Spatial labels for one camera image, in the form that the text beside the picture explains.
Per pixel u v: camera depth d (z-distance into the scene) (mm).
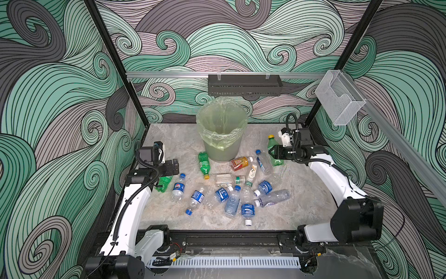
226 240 755
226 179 947
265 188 846
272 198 872
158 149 611
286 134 757
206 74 935
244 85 959
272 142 862
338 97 787
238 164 944
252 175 899
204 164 941
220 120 1010
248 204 793
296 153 632
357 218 408
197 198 815
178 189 851
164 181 879
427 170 524
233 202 807
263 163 972
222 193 817
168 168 683
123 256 372
